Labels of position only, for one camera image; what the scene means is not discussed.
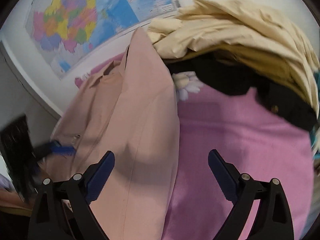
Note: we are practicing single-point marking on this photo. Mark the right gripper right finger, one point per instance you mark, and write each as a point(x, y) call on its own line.
point(273, 219)

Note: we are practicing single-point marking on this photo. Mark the pink daisy bed sheet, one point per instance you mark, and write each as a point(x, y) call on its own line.
point(245, 134)

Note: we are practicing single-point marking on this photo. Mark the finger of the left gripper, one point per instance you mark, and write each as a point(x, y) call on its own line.
point(53, 147)

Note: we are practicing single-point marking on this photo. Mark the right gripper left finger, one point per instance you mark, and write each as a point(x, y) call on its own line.
point(61, 209)

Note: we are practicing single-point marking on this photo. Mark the black garment with buttons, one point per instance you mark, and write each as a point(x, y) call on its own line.
point(235, 79)

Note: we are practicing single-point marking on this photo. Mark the cream yellow garment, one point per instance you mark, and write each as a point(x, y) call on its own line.
point(208, 23)

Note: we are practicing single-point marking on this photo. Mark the dusty pink coat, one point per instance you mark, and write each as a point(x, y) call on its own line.
point(129, 108)

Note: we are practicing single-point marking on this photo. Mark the colourful wall map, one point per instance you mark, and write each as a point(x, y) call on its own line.
point(65, 31)

